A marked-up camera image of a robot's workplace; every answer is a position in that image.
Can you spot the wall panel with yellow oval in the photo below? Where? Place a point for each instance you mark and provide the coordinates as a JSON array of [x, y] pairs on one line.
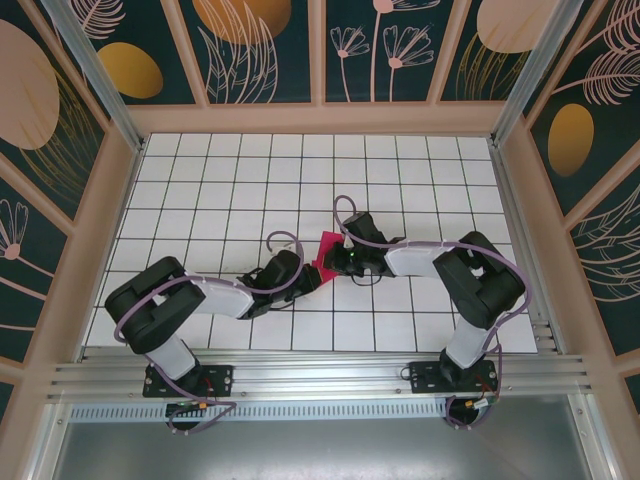
[[130, 70]]

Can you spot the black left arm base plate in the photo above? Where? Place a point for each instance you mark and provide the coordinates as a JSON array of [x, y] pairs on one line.
[[220, 380]]

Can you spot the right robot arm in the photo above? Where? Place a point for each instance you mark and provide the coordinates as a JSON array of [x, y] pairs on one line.
[[480, 280]]

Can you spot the pink cloth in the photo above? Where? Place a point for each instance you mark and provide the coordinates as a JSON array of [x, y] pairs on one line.
[[327, 240]]

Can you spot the wall panel with leaf drawing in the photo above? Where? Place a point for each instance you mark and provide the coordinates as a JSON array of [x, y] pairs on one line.
[[610, 260]]

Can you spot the grey metal sheet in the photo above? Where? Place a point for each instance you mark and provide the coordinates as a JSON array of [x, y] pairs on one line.
[[320, 450]]

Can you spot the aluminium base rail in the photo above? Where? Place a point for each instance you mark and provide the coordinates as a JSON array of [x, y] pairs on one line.
[[320, 372]]

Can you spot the wall panel with oval and fern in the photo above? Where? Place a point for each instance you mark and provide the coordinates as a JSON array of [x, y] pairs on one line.
[[570, 140]]

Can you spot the wall panel with flower drawing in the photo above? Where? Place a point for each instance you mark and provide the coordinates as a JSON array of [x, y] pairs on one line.
[[400, 50]]

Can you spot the wall panel with large beige disc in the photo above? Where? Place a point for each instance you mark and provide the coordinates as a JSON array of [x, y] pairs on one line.
[[30, 100]]

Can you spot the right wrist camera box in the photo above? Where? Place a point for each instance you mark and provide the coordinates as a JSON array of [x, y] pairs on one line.
[[346, 240]]

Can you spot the wall panel with single flower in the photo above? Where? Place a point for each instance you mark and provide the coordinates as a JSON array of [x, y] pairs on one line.
[[20, 240]]

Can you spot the wall panel with beige circle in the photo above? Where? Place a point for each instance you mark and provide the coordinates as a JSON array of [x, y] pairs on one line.
[[500, 25]]

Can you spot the aluminium side rail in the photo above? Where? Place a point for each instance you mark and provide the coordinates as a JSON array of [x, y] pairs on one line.
[[510, 200]]

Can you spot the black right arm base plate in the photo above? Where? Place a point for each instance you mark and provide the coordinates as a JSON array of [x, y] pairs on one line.
[[425, 380]]

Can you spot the wall panel with feather drawing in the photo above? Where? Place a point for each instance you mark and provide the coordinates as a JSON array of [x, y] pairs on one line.
[[240, 25]]

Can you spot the aluminium frame post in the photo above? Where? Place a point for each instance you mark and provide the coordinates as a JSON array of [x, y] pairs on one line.
[[95, 75], [530, 70]]

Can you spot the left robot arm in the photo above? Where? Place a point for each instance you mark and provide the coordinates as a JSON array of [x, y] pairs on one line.
[[150, 310]]

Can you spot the yellow power connector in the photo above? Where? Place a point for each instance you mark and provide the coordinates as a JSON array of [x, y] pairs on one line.
[[470, 403], [202, 404]]

